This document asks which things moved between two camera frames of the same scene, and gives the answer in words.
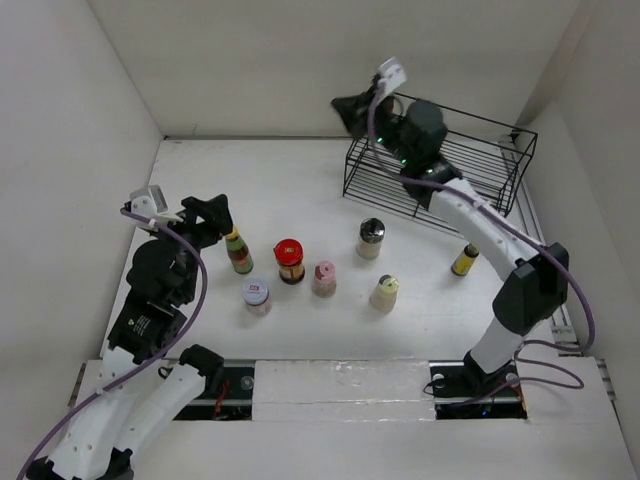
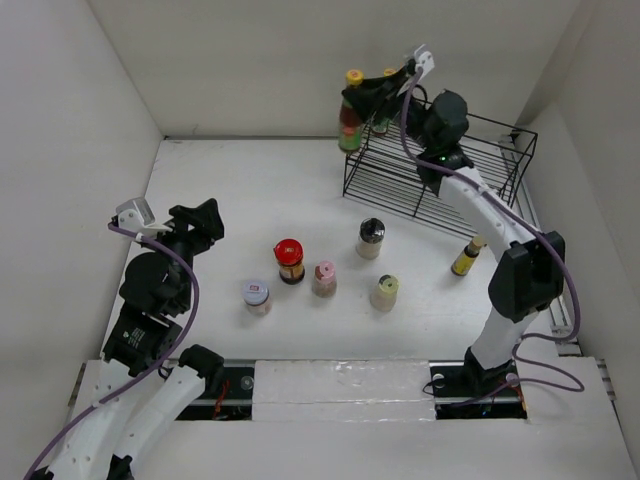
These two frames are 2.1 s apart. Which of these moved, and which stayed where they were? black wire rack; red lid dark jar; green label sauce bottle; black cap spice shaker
Moved: green label sauce bottle
Stayed: black wire rack; red lid dark jar; black cap spice shaker
